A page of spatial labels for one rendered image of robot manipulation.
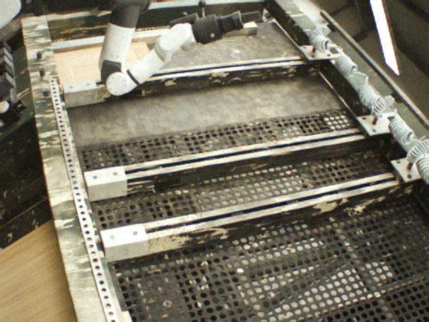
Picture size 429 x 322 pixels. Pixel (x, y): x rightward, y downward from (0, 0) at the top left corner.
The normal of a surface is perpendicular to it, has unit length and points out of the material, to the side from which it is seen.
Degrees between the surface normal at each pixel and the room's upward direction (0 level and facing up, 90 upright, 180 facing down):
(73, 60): 59
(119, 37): 90
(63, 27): 90
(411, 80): 90
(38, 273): 90
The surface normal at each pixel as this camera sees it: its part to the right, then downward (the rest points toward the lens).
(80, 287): 0.11, -0.72
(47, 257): -0.39, -0.54
